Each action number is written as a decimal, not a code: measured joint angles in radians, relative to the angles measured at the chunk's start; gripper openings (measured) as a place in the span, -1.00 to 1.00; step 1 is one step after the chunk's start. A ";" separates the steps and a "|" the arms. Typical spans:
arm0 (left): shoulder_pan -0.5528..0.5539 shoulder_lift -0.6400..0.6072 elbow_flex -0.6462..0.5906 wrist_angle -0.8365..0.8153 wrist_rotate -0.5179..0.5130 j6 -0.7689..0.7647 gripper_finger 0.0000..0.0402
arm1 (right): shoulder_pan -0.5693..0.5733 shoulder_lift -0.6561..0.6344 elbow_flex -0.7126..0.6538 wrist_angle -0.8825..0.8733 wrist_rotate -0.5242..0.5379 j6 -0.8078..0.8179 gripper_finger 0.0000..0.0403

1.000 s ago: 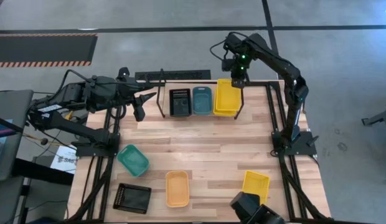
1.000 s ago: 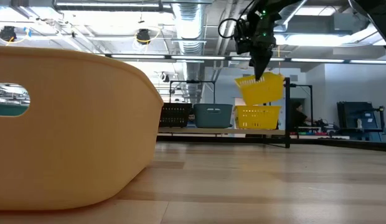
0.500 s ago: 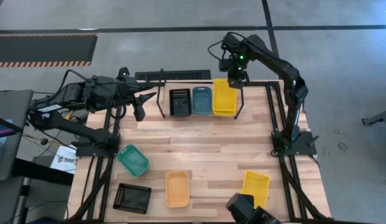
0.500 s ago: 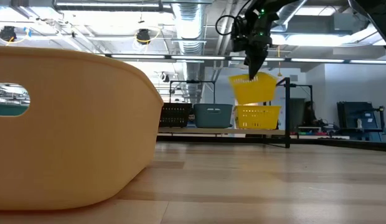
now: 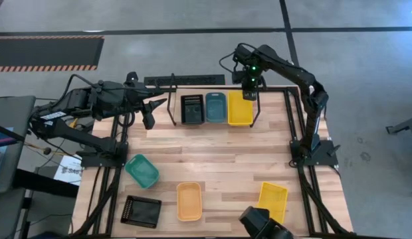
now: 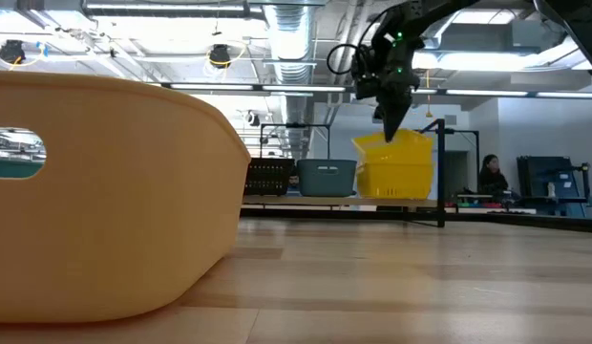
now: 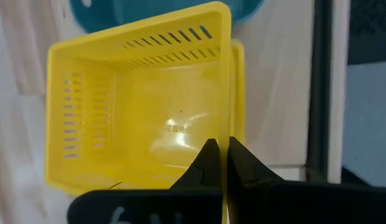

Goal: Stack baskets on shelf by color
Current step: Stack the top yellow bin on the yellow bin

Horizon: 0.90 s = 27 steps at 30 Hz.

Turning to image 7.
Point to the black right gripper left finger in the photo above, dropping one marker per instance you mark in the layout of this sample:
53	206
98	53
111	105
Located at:
180	205

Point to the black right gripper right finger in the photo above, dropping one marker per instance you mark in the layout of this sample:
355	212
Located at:
274	205

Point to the yellow slotted plastic basket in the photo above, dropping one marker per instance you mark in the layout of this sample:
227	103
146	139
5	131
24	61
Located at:
239	93
134	109

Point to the blue-teal plastic basket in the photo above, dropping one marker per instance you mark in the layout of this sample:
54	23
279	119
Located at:
149	12

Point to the black perforated bar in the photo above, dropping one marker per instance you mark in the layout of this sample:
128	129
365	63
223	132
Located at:
370	31

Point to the black metal rig frame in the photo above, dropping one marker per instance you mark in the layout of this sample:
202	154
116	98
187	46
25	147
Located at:
319	93

